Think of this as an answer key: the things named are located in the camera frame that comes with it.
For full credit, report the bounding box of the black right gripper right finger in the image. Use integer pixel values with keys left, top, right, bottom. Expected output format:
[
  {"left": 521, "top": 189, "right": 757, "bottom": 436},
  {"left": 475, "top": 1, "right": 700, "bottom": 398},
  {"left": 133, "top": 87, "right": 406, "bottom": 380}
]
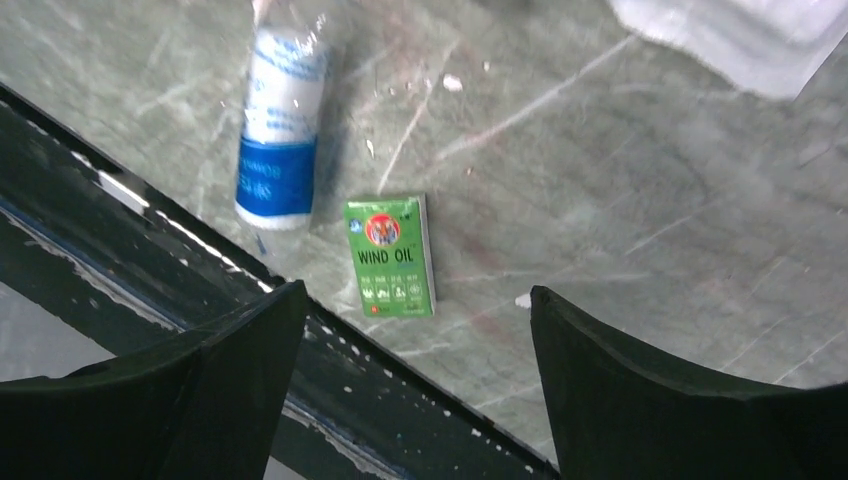
[{"left": 530, "top": 285, "right": 847, "bottom": 479}]

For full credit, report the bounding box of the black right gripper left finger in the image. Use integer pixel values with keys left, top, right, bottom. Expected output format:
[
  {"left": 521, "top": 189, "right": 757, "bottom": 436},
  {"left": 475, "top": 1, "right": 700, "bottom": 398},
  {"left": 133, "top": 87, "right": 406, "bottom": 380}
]
[{"left": 1, "top": 281, "right": 308, "bottom": 479}]

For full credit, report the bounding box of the small green box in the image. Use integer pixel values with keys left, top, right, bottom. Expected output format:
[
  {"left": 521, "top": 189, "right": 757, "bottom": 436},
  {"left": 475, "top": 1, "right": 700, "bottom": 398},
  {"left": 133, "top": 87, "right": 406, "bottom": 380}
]
[{"left": 344, "top": 193, "right": 436, "bottom": 318}]

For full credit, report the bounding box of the white blue spray bottle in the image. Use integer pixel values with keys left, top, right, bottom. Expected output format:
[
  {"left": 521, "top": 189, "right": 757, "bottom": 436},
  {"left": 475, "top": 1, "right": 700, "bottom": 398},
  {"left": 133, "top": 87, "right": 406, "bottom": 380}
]
[{"left": 235, "top": 1, "right": 333, "bottom": 231}]

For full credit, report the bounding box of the white gauze bag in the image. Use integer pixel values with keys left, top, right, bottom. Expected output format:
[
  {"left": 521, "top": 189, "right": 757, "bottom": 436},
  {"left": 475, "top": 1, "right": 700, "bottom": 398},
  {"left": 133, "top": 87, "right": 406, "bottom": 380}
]
[{"left": 609, "top": 0, "right": 847, "bottom": 100}]

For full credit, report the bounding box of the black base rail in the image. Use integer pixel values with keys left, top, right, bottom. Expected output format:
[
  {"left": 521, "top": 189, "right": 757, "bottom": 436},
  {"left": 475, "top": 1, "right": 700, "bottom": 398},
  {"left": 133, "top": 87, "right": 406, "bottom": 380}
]
[{"left": 1, "top": 89, "right": 558, "bottom": 479}]

